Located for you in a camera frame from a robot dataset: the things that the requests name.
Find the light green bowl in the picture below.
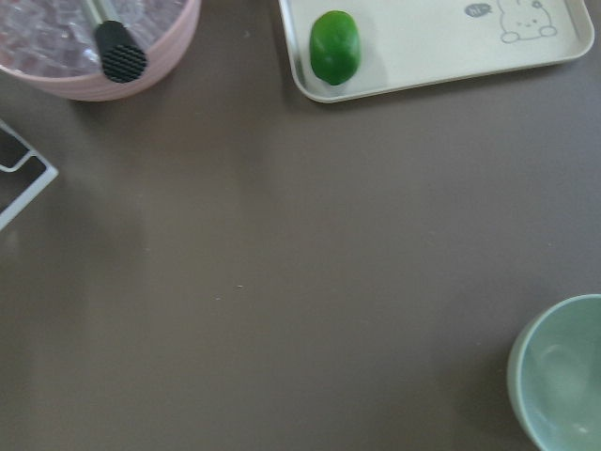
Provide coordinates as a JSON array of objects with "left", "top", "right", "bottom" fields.
[{"left": 506, "top": 294, "right": 600, "bottom": 450}]

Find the pink ribbed bowl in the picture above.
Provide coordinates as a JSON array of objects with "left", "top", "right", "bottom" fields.
[{"left": 0, "top": 0, "right": 203, "bottom": 102}]

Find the green lime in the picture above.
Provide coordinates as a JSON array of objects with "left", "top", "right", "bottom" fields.
[{"left": 309, "top": 10, "right": 362, "bottom": 86}]

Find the cream rabbit tray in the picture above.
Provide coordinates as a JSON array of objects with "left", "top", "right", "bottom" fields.
[{"left": 279, "top": 1, "right": 595, "bottom": 103}]

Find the white metal rack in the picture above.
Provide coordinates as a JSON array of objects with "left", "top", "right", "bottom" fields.
[{"left": 1, "top": 120, "right": 59, "bottom": 229}]

